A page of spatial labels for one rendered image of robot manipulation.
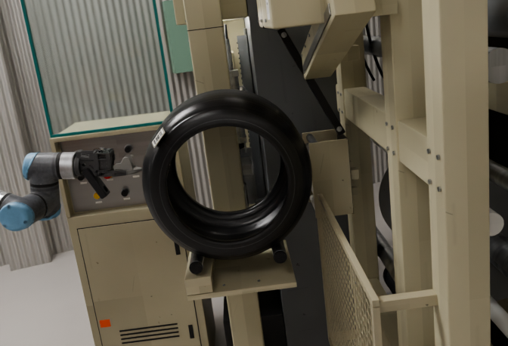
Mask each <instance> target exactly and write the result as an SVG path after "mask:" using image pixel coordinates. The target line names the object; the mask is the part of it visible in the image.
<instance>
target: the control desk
mask: <svg viewBox="0 0 508 346"><path fill-rule="evenodd" d="M160 125H161V124H160ZM160 125H149V126H142V127H136V128H124V129H118V130H111V131H99V132H93V133H87V134H75V135H69V136H63V137H52V138H50V139H49V140H50V144H51V151H52V153H63V152H77V151H79V150H93V149H94V150H97V149H95V148H113V149H114V153H115V160H114V165H115V164H116V162H117V161H122V159H123V158H124V157H125V155H127V154H129V155H131V156H132V159H133V162H134V164H135V166H136V167H141V168H142V167H143V162H144V156H145V153H146V151H147V147H148V145H149V143H150V141H151V139H152V137H153V136H154V134H155V133H156V131H157V129H158V128H159V127H160ZM175 164H176V170H177V174H178V178H179V180H180V182H181V185H182V186H183V188H184V189H185V190H186V192H187V193H188V194H189V195H190V196H191V197H192V198H193V199H194V200H196V196H195V191H194V182H193V176H192V171H191V162H190V157H189V152H188V146H187V141H186V142H185V143H184V144H183V145H182V146H181V147H180V148H179V149H178V151H177V152H176V157H175ZM100 179H101V180H102V181H103V182H104V184H105V185H106V187H107V188H108V190H109V191H110V193H109V194H108V195H107V196H106V197H105V198H103V199H101V198H100V197H99V195H98V194H97V193H96V191H95V190H94V188H93V187H92V186H91V185H90V183H89V182H88V180H87V179H86V178H85V176H84V175H83V176H78V178H77V179H58V180H59V185H60V191H61V196H62V199H63V205H64V209H65V212H66V217H67V222H68V225H69V229H70V235H71V240H72V243H73V249H74V253H75V256H76V263H77V267H78V270H79V277H80V280H81V284H82V291H83V294H84V298H85V304H86V308H87V311H88V318H89V322H90V325H91V331H92V335H93V339H94V346H215V319H214V313H213V309H212V299H211V298H205V299H199V300H193V301H188V300H187V293H186V288H185V283H184V278H185V274H186V270H187V262H188V257H189V253H190V252H189V251H188V250H186V249H184V248H182V247H180V246H179V245H178V244H176V243H175V242H173V241H172V240H171V239H170V238H169V237H167V235H165V234H164V232H163V231H162V230H161V229H160V227H159V226H158V225H157V223H156V222H155V220H154V219H153V217H152V214H151V213H150V210H149V208H148V206H147V203H146V200H145V198H144V191H143V187H142V171H140V172H139V173H136V174H132V175H123V176H116V177H100ZM100 320H110V325H111V326H109V327H104V328H101V325H100Z"/></svg>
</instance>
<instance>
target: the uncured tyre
mask: <svg viewBox="0 0 508 346"><path fill-rule="evenodd" d="M222 126H233V127H238V128H245V129H247V130H250V131H253V132H255V133H256V134H259V135H261V136H262V137H263V138H264V139H266V140H267V141H268V142H269V143H271V144H272V145H273V146H274V148H275V149H276V150H277V151H278V153H279V154H280V169H279V173H278V176H277V180H276V181H275V183H274V186H273V187H272V188H271V190H270V191H269V193H268V194H267V195H266V196H265V197H264V198H263V199H261V200H260V201H259V202H257V203H256V204H255V205H252V206H250V207H249V208H246V209H242V210H238V211H233V212H223V211H217V210H214V209H210V208H207V207H205V206H204V205H201V204H199V203H198V202H197V201H196V200H194V199H193V198H192V197H191V196H190V195H189V194H188V193H187V192H186V190H185V189H184V188H183V186H182V185H181V182H180V180H179V178H178V174H177V170H176V164H175V157H176V152H177V151H178V149H179V148H180V147H181V146H182V145H183V144H184V143H185V142H186V141H187V140H189V139H190V138H191V137H193V136H194V135H196V134H198V133H200V132H201V131H205V130H207V129H210V128H216V127H222ZM161 128H163V129H164V131H165V134H164V135H163V137H162V138H161V139H160V141H159V143H158V144H157V145H156V146H155V148H154V147H153V145H152V141H153V139H154V138H155V137H156V136H157V134H158V133H159V131H160V129H161ZM311 186H312V168H311V160H310V156H309V153H308V149H307V147H306V145H305V142H304V140H303V139H302V137H301V135H300V133H299V132H298V131H297V129H296V127H295V125H294V124H293V123H292V121H291V120H290V118H289V117H288V116H287V115H286V114H285V113H284V112H283V111H282V110H281V109H280V108H279V107H277V106H276V105H275V104H273V103H272V102H270V101H269V100H267V99H265V98H263V97H261V96H259V95H257V94H253V93H251V92H248V91H241V90H236V89H219V90H214V91H207V92H204V93H202V94H198V95H196V96H194V97H191V98H189V99H188V100H186V101H185V102H183V103H181V104H180V105H178V106H177V107H176V108H175V109H174V110H173V111H172V112H171V113H170V114H169V115H168V116H167V117H166V118H165V119H164V121H163V122H162V124H161V125H160V127H159V128H158V129H157V131H156V133H155V134H154V136H153V137H152V139H151V141H150V143H149V145H148V147H147V151H146V153H145V156H144V162H143V167H142V187H143V191H144V198H145V200H146V203H147V206H148V208H149V210H150V213H151V214H152V216H153V219H154V220H155V222H156V223H157V225H158V226H159V227H160V229H161V230H162V231H163V232H164V234H165V235H167V237H169V238H170V239H171V240H172V241H173V242H175V243H176V244H178V245H179V246H180V247H182V248H184V249H186V250H188V251H189V252H193V253H194V254H197V255H200V256H203V257H206V258H213V259H220V260H234V259H241V258H248V257H251V256H254V255H257V254H260V253H262V252H264V251H266V250H268V249H270V248H272V247H273V246H275V245H277V244H278V243H279V242H280V241H281V240H283V239H284V238H285V237H286V236H287V235H288V234H289V233H290V232H291V231H292V230H293V228H294V227H295V226H296V225H297V224H298V222H299V220H300V218H301V217H302V215H303V213H304V211H305V208H306V206H307V204H308V200H309V197H310V194H311Z"/></svg>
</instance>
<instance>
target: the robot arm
mask: <svg viewBox="0 0 508 346"><path fill-rule="evenodd" d="M95 149H97V150H94V149H93V150H79V151H77V152H63V153H40V152H37V153H29V154H27V155H26V157H25V159H24V161H23V169H22V171H23V177H24V178H25V179H26V180H29V183H30V194H27V195H25V196H23V197H21V196H18V195H15V194H13V193H6V192H5V191H2V190H0V222H1V224H2V226H3V227H5V228H6V229H8V230H11V231H20V230H24V229H26V228H28V227H30V226H31V225H32V224H34V223H36V222H37V221H47V220H51V219H53V218H56V217H57V216H58V215H59V214H60V208H61V203H60V190H59V180H58V179H77V178H78V176H83V175H84V176H85V178H86V179H87V180H88V182H89V183H90V185H91V186H92V187H93V188H94V190H95V191H96V193H97V194H98V195H99V197H100V198H101V199H103V198H105V197H106V196H107V195H108V194H109V193H110V191H109V190H108V188H107V187H106V185H105V184H104V182H103V181H102V180H101V179H100V177H116V176H123V175H132V174H136V173H139V172H140V171H142V168H141V167H136V166H135V164H134V162H133V159H132V156H131V155H129V154H127V155H125V157H124V158H123V159H122V161H117V162H116V164H115V165H114V160H115V153H114V149H113V148H95Z"/></svg>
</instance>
